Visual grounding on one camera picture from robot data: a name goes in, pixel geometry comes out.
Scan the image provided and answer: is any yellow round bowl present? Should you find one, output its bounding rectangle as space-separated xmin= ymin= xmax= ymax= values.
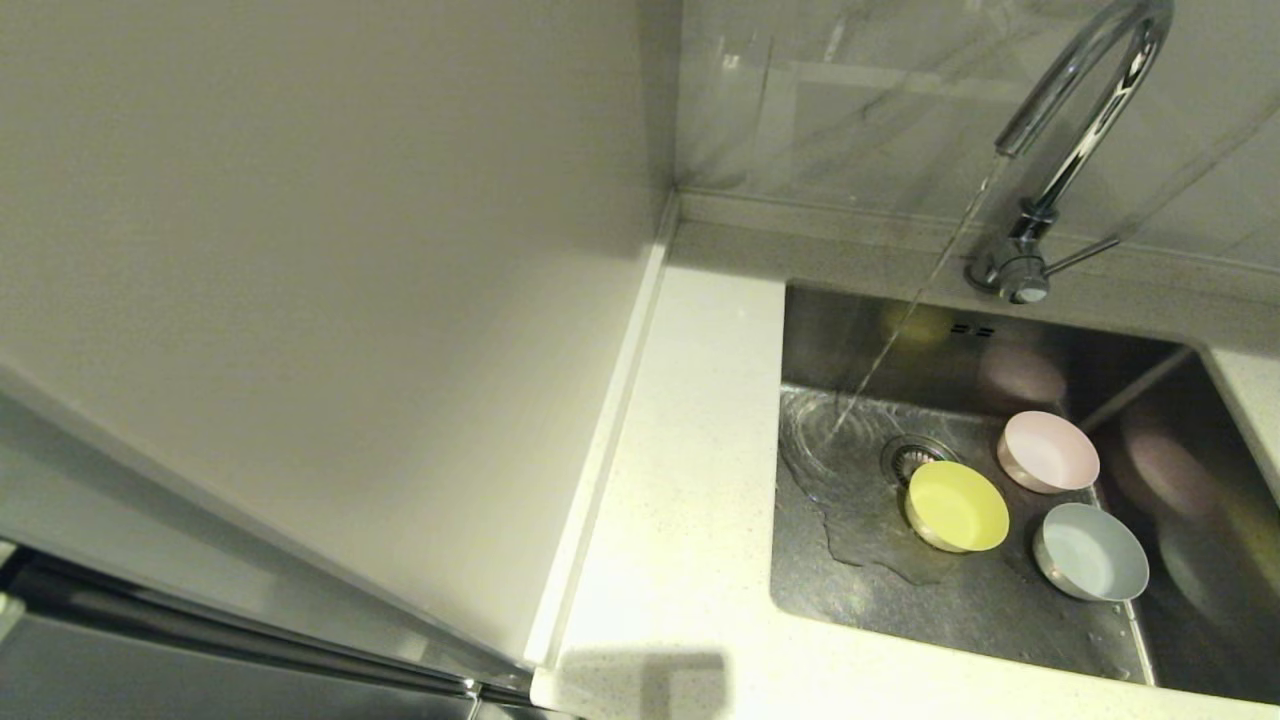
xmin=904 ymin=460 xmax=1011 ymax=554

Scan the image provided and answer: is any chrome gooseneck faucet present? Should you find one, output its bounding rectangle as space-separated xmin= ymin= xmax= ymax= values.
xmin=965 ymin=0 xmax=1176 ymax=306

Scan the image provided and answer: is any pink round bowl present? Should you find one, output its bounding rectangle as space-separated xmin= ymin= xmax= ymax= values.
xmin=997 ymin=410 xmax=1102 ymax=495

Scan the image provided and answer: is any grey round bowl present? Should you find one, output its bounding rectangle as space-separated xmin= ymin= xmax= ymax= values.
xmin=1033 ymin=502 xmax=1151 ymax=604

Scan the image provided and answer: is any stainless steel sink basin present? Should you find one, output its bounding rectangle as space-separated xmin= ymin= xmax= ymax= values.
xmin=768 ymin=282 xmax=1280 ymax=706

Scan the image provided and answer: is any white countertop edge strip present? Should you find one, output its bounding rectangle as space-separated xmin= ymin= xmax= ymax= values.
xmin=525 ymin=195 xmax=681 ymax=696

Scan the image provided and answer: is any round metal drain strainer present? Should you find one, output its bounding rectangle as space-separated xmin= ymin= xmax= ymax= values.
xmin=880 ymin=435 xmax=956 ymax=489

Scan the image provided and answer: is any white tall side panel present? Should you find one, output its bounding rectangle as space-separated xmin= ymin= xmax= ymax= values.
xmin=0 ymin=0 xmax=683 ymax=669

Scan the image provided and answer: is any steel refrigerator door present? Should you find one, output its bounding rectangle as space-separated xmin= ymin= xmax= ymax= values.
xmin=0 ymin=365 xmax=536 ymax=720

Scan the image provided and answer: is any dark refrigerator handle bar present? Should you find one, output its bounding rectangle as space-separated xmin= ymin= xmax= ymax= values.
xmin=0 ymin=548 xmax=536 ymax=713

